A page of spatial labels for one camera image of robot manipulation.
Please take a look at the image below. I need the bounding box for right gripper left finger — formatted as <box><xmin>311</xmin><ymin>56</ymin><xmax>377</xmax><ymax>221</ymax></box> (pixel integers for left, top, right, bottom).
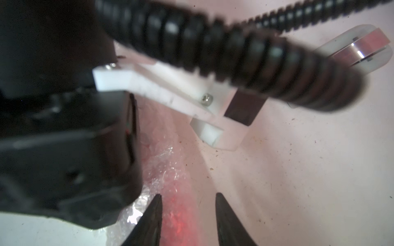
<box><xmin>121</xmin><ymin>194</ymin><xmax>163</xmax><ymax>246</ymax></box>

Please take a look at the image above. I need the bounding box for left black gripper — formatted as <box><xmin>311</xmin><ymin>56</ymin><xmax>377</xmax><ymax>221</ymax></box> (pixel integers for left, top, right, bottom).
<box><xmin>1</xmin><ymin>91</ymin><xmax>143</xmax><ymax>229</ymax></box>

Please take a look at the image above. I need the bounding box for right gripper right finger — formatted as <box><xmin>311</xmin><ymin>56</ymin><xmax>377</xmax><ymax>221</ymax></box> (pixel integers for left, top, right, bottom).
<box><xmin>215</xmin><ymin>193</ymin><xmax>257</xmax><ymax>246</ymax></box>

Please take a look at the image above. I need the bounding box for bubble wrap sheet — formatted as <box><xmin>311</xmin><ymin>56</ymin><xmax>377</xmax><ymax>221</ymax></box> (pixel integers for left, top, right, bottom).
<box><xmin>106</xmin><ymin>96</ymin><xmax>218</xmax><ymax>246</ymax></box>

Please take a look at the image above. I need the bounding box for grey tape dispenser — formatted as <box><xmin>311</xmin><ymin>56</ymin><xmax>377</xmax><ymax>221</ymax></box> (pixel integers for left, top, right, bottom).
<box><xmin>315</xmin><ymin>24</ymin><xmax>394</xmax><ymax>74</ymax></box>

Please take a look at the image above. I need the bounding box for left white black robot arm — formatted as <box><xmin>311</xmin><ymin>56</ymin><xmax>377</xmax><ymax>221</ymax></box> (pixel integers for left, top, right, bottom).
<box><xmin>1</xmin><ymin>1</ymin><xmax>381</xmax><ymax>229</ymax></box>

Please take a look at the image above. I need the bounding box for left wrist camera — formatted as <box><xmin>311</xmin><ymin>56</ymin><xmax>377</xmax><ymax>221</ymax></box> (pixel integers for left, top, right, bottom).
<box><xmin>92</xmin><ymin>43</ymin><xmax>266</xmax><ymax>151</ymax></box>

